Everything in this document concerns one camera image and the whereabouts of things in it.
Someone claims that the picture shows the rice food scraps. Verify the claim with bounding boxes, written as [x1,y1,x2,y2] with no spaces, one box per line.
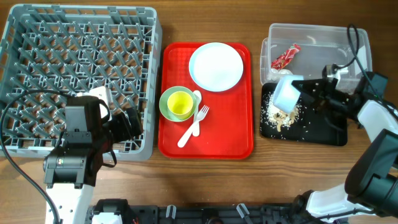
[259,91,307,140]

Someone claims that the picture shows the white plastic spoon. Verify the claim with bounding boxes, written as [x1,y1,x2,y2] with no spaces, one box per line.
[192,90,202,137]

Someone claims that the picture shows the yellow cup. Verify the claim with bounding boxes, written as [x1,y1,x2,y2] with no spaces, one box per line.
[167,91,193,120]

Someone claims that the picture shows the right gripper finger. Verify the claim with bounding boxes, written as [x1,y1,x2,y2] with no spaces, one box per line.
[298,93,316,110]
[292,79,325,93]

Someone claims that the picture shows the green bowl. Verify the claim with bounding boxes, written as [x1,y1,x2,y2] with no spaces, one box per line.
[159,86,196,122]

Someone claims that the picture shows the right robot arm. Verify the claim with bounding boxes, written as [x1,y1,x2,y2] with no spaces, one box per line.
[289,72,397,223]

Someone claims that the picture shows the grey dishwasher rack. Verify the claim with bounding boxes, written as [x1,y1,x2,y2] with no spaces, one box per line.
[1,4,162,161]

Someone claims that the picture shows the red plastic tray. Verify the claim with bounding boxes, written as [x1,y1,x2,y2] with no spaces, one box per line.
[158,42,254,159]

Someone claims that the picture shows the light blue plate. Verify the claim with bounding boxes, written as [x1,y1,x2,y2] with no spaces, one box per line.
[188,42,244,92]

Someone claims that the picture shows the clear plastic bin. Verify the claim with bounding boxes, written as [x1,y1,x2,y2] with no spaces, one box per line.
[260,23,373,94]

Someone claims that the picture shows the black waste tray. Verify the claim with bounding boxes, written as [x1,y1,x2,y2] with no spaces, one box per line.
[262,83,348,146]

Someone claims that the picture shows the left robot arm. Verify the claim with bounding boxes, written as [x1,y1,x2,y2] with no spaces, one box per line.
[44,96,143,223]

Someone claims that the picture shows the white plastic fork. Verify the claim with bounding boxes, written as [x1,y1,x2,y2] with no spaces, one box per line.
[177,105,210,148]

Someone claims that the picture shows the left black cable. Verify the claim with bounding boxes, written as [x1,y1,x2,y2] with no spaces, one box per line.
[0,89,74,224]

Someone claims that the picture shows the light blue bowl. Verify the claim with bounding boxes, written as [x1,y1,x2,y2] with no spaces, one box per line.
[272,75,303,114]

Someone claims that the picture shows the red snack wrapper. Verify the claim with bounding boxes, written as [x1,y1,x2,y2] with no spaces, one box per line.
[271,44,301,70]

